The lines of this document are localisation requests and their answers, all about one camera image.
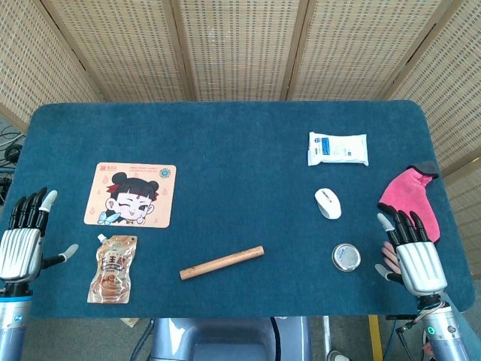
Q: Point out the wooden rod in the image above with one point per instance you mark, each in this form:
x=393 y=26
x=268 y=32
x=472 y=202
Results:
x=221 y=262

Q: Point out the bamboo folding screen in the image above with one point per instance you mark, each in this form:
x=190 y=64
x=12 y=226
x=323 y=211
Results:
x=240 y=45

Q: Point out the black table edge clamp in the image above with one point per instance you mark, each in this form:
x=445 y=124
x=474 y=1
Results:
x=402 y=317

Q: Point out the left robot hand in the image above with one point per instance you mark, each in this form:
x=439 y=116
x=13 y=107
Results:
x=20 y=252

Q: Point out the white wet wipes pack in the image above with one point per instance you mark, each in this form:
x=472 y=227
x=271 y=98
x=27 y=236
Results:
x=338 y=148

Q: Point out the paper scrap under table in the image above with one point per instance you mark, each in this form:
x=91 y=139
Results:
x=129 y=322

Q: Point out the white table leg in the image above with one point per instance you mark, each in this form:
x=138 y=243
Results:
x=327 y=331

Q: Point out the blue felt table mat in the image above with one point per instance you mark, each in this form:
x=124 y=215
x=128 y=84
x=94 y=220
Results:
x=240 y=150

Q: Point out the cartoon girl mouse pad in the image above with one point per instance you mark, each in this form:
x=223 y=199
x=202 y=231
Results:
x=131 y=195

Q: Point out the white computer mouse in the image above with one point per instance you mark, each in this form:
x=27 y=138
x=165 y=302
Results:
x=327 y=203

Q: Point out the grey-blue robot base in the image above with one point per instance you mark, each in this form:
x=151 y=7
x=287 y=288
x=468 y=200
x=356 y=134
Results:
x=225 y=338

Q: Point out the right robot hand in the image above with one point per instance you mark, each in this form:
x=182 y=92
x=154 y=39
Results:
x=421 y=267

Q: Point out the yellow floor tape strip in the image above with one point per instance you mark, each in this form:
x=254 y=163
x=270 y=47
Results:
x=375 y=338

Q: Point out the brown drink pouch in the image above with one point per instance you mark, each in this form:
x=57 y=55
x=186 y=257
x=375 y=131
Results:
x=112 y=270

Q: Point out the round metal tin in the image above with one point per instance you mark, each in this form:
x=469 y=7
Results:
x=346 y=257

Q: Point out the pink cloth mitt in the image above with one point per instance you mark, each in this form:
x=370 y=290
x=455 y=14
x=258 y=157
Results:
x=409 y=195

